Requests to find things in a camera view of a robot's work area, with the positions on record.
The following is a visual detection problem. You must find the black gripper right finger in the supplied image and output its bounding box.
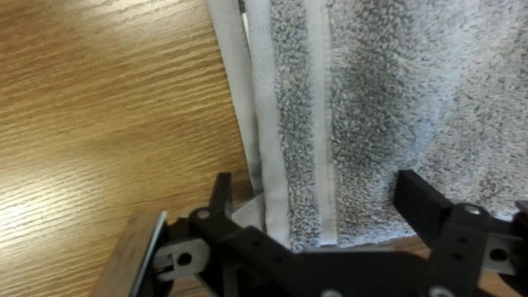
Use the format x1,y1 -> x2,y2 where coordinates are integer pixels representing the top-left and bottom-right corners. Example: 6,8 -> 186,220
392,169 -> 528,297

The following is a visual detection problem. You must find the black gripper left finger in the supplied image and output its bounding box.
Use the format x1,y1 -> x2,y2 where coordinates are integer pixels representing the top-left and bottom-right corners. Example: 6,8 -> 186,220
153,172 -> 309,297

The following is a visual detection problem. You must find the grey towel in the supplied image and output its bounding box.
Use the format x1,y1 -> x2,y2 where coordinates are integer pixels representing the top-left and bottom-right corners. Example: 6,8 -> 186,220
205,0 -> 528,253

